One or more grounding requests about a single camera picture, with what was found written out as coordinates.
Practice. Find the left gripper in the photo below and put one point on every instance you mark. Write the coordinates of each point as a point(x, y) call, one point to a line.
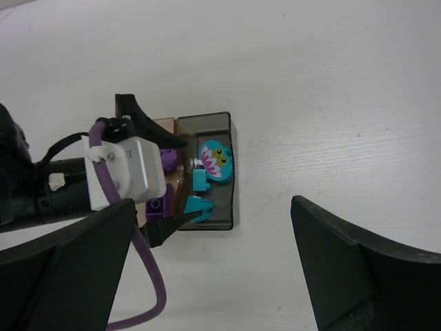
point(59, 191)

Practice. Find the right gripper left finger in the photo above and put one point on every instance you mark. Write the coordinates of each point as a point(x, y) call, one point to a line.
point(67, 279)

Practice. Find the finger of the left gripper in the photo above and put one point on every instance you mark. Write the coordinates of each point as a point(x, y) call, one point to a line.
point(140, 125)

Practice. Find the teal oval frog lego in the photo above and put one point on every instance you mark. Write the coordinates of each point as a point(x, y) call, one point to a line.
point(217, 160)

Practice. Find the purple lego brick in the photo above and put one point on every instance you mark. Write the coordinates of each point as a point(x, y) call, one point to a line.
point(162, 207)

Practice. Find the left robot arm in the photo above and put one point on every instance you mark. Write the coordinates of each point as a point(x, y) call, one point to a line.
point(17, 168)

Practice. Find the teal square lego brick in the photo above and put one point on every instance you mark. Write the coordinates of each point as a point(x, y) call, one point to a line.
point(200, 180)

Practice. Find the grey transparent container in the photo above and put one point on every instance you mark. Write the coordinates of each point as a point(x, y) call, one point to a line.
point(209, 181)

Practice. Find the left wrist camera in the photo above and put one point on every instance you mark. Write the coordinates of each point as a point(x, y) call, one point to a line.
point(135, 168)

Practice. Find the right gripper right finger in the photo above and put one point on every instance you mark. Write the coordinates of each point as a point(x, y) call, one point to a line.
point(359, 280)

